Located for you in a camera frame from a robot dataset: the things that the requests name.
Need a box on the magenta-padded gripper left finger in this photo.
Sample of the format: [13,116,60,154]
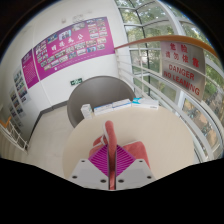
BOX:
[68,143,111,191]

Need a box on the large magenta photo poster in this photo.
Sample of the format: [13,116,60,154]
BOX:
[33,16,116,81]

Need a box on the small upright white box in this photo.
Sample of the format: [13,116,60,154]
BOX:
[80,103,94,120]

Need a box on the narrow magenta text poster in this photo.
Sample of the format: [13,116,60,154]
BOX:
[21,49,41,90]

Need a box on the white railing with orange handrail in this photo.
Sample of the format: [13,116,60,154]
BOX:
[114,34,224,162]

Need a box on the flat white blue-edged box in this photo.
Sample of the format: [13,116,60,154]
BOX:
[131,97,160,111]

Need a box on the pink towel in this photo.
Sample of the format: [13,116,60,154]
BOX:
[88,120,152,191]

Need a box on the green exit sign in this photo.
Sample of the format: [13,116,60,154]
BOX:
[70,77,84,86]

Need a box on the short white stair railing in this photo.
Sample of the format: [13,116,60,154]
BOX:
[0,116,30,152]

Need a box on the red-lettered warning sign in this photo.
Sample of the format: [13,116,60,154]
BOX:
[159,40,207,102]

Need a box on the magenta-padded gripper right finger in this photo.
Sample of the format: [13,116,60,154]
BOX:
[114,143,157,191]

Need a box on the white photo board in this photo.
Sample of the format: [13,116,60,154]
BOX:
[12,65,31,105]
[7,87,24,121]

